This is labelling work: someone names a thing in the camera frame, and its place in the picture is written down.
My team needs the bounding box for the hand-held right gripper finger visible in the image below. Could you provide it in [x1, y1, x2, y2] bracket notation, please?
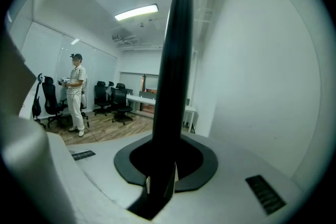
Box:
[127, 0, 195, 220]

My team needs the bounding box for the long white desk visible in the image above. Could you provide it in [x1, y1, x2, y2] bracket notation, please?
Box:
[125, 93, 197, 135]

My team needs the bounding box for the long ceiling light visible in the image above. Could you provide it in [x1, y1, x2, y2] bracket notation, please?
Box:
[114, 3, 159, 22]

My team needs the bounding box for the black high-back office chair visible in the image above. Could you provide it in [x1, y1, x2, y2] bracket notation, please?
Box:
[41, 76, 69, 129]

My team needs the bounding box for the black office chair with headrest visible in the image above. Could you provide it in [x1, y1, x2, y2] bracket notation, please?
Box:
[31, 72, 47, 129]

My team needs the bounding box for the black floor cable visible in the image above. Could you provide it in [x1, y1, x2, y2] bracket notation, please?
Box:
[86, 120, 101, 143]

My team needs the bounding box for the white and grey blurred post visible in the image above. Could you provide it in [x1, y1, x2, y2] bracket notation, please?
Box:
[0, 20, 77, 224]

